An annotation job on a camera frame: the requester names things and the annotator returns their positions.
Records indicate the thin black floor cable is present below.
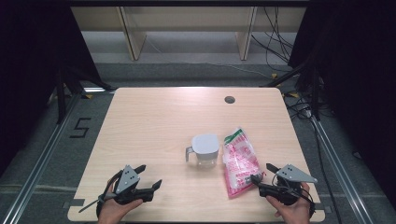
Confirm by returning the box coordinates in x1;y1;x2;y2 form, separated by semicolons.
309;118;344;224

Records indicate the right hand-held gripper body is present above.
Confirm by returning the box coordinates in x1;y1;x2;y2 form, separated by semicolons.
258;163;318;206

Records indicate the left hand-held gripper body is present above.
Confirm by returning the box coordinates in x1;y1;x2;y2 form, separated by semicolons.
113;164;155;205

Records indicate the person's left hand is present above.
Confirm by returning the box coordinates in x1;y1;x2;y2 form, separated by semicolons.
97;181;144;224

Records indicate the bundle of black hanging cables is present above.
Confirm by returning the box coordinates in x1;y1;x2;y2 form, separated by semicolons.
250;6;295;73

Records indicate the dark curtain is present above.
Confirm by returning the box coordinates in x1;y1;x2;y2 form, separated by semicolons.
0;0;105;175
288;0;396;200

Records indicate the white plastic measuring cup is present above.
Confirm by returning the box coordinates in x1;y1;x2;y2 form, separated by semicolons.
185;133;220;169

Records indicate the beige wooden shelf unit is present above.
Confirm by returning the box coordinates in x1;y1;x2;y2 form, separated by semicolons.
70;6;307;62

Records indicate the aluminium floor rail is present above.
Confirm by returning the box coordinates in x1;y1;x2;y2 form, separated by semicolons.
311;116;375;224
0;87;106;224

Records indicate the grey cable tie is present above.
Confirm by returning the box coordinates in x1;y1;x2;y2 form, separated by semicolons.
78;199;105;214

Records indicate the grey table bracket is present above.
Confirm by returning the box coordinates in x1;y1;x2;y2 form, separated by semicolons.
62;198;86;210
313;203;332;215

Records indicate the white floor cable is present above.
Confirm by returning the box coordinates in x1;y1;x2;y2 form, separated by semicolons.
145;36;273;79

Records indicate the black metal stand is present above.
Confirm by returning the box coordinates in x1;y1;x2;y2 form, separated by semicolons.
55;64;115;125
260;58;322;121

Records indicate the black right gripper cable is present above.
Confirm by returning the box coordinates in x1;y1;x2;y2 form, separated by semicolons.
297;186;316;217

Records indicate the pink and white plastic bag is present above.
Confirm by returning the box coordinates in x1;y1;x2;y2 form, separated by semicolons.
222;126;265;199

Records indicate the person's right hand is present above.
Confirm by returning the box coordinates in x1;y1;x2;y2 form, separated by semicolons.
265;182;312;224

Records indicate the tangle of black floor cables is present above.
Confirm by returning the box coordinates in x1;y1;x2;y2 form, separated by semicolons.
284;92;314;121

